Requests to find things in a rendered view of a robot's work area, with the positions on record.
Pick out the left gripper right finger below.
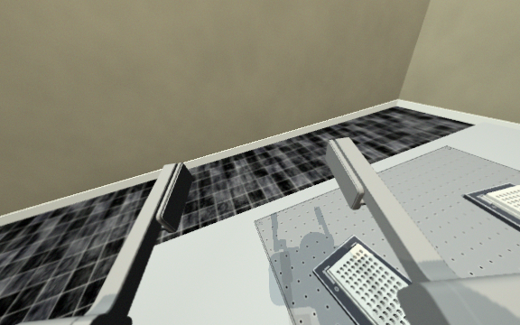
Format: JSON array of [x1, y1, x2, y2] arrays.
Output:
[[325, 137, 520, 325]]

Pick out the black plate nest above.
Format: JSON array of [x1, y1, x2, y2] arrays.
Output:
[[463, 182, 520, 232]]

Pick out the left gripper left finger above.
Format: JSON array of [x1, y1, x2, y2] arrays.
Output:
[[16, 162, 193, 325]]

